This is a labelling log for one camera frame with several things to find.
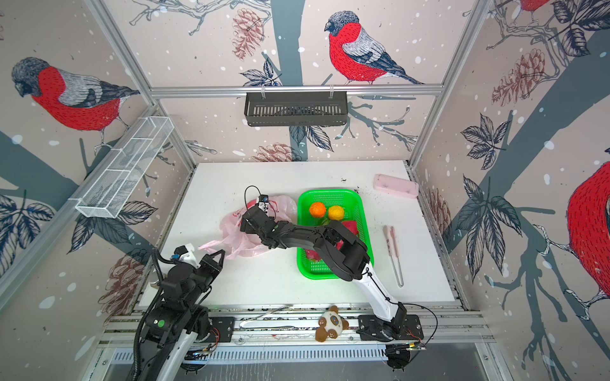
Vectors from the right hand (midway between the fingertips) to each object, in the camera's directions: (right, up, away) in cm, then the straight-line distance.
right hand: (249, 221), depth 94 cm
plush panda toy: (+31, -29, -21) cm, 48 cm away
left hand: (-3, -7, -18) cm, 19 cm away
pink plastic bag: (-1, -5, -16) cm, 17 cm away
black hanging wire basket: (+13, +50, +13) cm, 53 cm away
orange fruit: (+28, +5, +2) cm, 28 cm away
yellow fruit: (+36, +3, +1) cm, 36 cm away
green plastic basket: (+43, +5, +4) cm, 44 cm away
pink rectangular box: (+66, +15, +16) cm, 69 cm away
